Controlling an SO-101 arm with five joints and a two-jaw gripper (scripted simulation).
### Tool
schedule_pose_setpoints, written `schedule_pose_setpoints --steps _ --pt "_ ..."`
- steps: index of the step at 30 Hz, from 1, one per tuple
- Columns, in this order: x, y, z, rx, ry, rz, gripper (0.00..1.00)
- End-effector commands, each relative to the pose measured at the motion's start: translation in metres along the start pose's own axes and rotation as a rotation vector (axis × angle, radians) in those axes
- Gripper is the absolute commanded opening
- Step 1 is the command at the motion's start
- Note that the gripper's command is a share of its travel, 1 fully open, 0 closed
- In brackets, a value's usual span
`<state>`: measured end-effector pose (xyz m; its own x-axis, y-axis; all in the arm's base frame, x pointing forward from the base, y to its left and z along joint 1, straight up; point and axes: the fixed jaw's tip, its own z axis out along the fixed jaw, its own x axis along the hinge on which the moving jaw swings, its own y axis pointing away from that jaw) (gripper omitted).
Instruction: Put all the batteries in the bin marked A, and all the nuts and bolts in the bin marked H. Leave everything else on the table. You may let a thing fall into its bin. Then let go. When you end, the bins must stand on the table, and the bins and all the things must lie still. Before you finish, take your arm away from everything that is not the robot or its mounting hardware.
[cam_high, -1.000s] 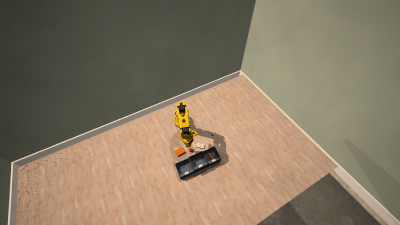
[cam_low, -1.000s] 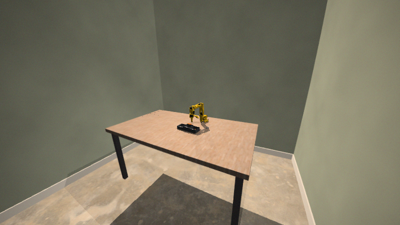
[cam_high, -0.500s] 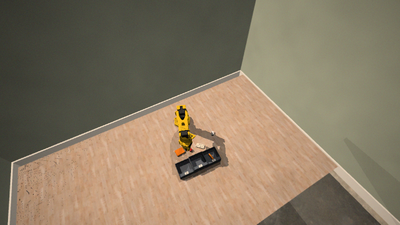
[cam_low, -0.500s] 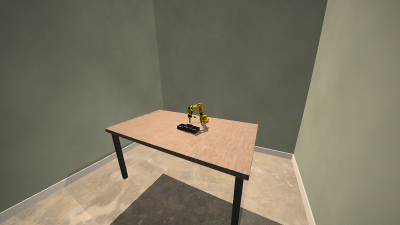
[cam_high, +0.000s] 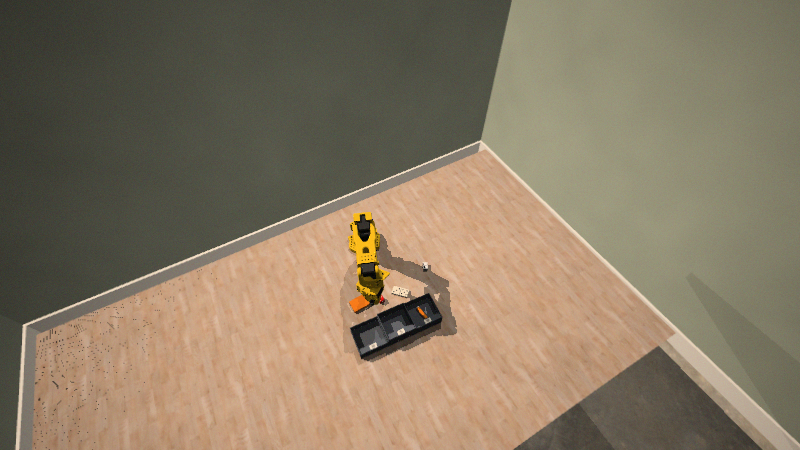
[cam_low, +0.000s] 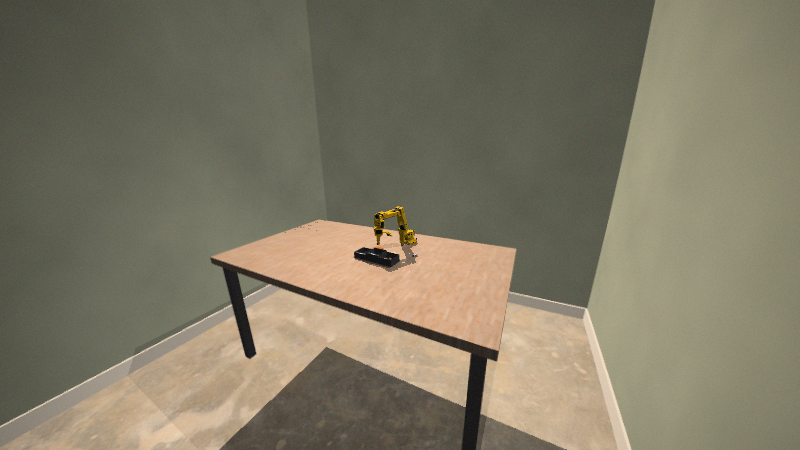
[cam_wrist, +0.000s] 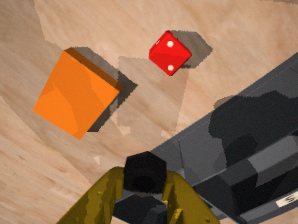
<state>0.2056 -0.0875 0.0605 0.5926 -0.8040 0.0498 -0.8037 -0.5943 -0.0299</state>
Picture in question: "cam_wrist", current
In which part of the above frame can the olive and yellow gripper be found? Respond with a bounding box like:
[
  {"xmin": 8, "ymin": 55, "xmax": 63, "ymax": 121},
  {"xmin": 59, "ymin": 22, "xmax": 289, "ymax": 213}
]
[{"xmin": 56, "ymin": 166, "xmax": 221, "ymax": 224}]

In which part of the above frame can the grey bin with label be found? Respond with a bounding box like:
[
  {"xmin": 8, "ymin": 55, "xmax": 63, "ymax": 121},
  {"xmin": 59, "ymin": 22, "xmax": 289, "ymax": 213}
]
[{"xmin": 113, "ymin": 52, "xmax": 298, "ymax": 224}]

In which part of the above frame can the red die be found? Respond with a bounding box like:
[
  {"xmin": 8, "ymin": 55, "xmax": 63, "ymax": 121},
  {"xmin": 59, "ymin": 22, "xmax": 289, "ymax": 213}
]
[{"xmin": 149, "ymin": 30, "xmax": 192, "ymax": 76}]

